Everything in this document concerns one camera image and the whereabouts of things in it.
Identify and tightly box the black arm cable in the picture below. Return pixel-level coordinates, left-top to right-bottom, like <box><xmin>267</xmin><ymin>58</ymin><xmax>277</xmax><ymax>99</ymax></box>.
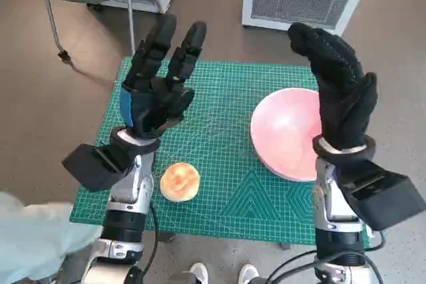
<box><xmin>132</xmin><ymin>204</ymin><xmax>160</xmax><ymax>284</ymax></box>
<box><xmin>266</xmin><ymin>227</ymin><xmax>387</xmax><ymax>284</ymax></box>

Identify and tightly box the green cutting mat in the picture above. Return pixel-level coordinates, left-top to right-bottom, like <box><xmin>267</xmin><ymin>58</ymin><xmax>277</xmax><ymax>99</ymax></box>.
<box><xmin>69</xmin><ymin>57</ymin><xmax>373</xmax><ymax>248</ymax></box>

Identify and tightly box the white shoe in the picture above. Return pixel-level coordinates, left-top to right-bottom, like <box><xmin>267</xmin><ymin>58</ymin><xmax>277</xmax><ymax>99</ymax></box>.
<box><xmin>238</xmin><ymin>263</ymin><xmax>257</xmax><ymax>284</ymax></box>
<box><xmin>189</xmin><ymin>262</ymin><xmax>210</xmax><ymax>284</ymax></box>

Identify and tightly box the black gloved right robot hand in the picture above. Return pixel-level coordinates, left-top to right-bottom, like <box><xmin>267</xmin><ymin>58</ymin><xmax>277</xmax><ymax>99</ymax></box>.
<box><xmin>287</xmin><ymin>23</ymin><xmax>379</xmax><ymax>150</ymax></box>

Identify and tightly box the round toy bread bun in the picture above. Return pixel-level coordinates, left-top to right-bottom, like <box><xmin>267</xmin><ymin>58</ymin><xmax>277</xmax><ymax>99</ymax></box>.
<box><xmin>159</xmin><ymin>161</ymin><xmax>202</xmax><ymax>202</ymax></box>

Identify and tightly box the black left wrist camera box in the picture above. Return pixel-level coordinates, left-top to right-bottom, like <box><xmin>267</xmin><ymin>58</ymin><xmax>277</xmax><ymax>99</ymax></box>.
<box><xmin>61</xmin><ymin>142</ymin><xmax>140</xmax><ymax>192</ymax></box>

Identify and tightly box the grey metal pole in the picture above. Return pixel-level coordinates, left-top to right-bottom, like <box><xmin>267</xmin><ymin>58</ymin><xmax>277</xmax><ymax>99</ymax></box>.
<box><xmin>124</xmin><ymin>0</ymin><xmax>136</xmax><ymax>57</ymax></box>

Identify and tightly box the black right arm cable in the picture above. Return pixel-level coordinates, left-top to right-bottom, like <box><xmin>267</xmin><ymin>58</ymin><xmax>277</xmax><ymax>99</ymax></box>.
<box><xmin>266</xmin><ymin>227</ymin><xmax>387</xmax><ymax>284</ymax></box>

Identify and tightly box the pink bowl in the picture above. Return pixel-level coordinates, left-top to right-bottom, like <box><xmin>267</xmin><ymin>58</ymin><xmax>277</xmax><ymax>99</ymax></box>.
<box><xmin>250</xmin><ymin>86</ymin><xmax>322</xmax><ymax>184</ymax></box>

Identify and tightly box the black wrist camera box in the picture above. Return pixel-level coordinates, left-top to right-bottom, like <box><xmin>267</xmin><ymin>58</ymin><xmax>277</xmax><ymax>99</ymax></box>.
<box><xmin>61</xmin><ymin>142</ymin><xmax>140</xmax><ymax>192</ymax></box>
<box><xmin>339</xmin><ymin>159</ymin><xmax>426</xmax><ymax>231</ymax></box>

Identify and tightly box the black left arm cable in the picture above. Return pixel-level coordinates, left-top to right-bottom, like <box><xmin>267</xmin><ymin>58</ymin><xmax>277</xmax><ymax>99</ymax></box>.
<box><xmin>132</xmin><ymin>204</ymin><xmax>160</xmax><ymax>284</ymax></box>

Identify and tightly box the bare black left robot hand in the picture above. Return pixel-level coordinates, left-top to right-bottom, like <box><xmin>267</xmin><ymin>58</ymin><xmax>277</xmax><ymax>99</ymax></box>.
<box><xmin>120</xmin><ymin>13</ymin><xmax>208</xmax><ymax>140</ymax></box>

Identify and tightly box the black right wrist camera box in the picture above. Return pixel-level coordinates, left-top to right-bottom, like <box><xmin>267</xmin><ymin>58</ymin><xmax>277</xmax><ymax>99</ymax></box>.
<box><xmin>339</xmin><ymin>159</ymin><xmax>426</xmax><ymax>231</ymax></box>

